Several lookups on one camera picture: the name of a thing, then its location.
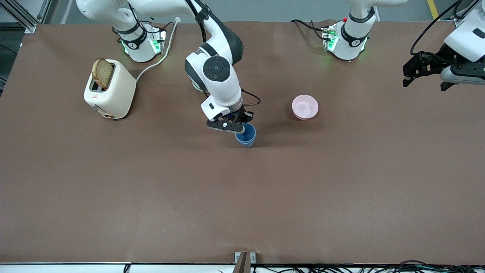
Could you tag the brown table cover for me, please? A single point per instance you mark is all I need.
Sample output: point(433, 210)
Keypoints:
point(242, 197)

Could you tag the aluminium frame profile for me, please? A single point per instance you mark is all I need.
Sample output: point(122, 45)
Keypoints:
point(459, 22)
point(22, 17)

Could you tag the control box with green light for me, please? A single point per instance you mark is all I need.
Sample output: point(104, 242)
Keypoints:
point(157, 41)
point(329, 38)

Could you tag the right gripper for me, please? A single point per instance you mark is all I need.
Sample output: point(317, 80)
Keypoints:
point(241, 114)

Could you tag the brown bread slice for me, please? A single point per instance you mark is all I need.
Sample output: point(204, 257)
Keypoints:
point(102, 73)

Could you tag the pink bowl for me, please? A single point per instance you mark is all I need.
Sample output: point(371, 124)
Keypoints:
point(305, 107)

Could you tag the cream white toaster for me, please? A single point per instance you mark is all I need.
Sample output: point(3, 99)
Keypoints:
point(117, 93)

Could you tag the metal camera bracket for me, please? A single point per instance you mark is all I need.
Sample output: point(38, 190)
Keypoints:
point(244, 261)

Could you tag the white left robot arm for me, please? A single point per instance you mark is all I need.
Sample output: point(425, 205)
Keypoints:
point(350, 43)

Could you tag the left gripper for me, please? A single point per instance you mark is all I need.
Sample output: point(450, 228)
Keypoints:
point(444, 57)

